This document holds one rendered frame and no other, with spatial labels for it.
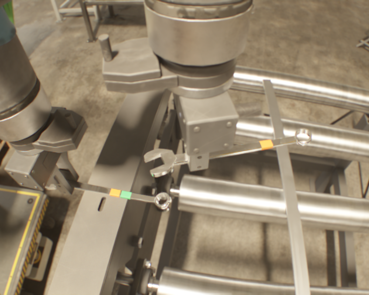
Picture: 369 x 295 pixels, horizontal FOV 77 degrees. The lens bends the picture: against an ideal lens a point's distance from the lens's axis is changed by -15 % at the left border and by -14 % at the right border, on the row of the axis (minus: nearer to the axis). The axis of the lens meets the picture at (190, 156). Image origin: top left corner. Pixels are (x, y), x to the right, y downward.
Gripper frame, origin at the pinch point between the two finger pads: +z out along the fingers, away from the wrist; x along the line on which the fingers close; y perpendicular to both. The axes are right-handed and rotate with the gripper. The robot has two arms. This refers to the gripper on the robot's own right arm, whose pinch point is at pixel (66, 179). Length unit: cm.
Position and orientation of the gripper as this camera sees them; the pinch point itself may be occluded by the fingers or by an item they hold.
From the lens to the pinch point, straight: 53.5
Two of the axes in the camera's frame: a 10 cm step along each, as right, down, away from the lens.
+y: -9.9, -1.4, 1.0
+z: 0.0, 5.7, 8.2
